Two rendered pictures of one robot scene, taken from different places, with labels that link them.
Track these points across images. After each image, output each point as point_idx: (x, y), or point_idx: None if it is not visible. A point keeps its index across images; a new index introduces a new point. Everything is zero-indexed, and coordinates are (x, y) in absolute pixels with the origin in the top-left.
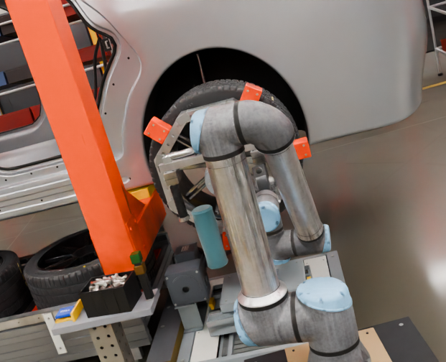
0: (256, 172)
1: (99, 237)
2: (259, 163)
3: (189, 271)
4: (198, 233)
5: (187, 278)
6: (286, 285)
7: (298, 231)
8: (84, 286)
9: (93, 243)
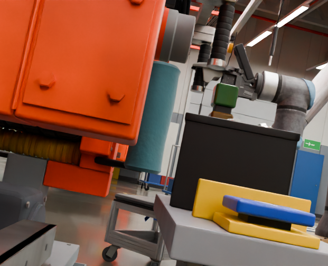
0: (245, 50)
1: (162, 8)
2: (211, 44)
3: (39, 195)
4: (167, 103)
5: (44, 210)
6: (58, 246)
7: (310, 117)
8: (253, 124)
9: (159, 13)
